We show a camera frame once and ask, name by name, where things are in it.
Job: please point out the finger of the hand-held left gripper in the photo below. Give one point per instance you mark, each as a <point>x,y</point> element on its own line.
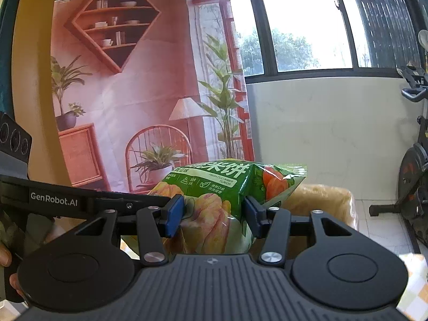
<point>127,204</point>

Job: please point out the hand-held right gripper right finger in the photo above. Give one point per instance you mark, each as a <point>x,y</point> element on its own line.
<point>252,220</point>

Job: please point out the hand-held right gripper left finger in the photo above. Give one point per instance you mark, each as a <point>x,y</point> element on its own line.
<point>174,217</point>

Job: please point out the green snack bag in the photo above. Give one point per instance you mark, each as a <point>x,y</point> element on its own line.
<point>207,187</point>

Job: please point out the cardboard box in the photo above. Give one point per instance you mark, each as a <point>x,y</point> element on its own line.
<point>334,214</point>

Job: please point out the person's left hand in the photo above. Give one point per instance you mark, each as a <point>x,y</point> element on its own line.
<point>16,286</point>

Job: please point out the printed room backdrop cloth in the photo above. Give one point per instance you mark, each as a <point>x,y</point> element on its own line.
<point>150,90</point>

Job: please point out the wooden panel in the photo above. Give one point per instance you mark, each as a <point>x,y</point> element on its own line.
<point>36,57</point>

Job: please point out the black exercise bike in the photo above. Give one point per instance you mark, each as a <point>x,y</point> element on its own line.
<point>413,174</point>

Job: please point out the checkered tablecloth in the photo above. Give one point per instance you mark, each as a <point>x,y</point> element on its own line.
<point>416,284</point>

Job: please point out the black framed window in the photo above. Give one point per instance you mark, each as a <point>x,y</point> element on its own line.
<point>301,23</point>

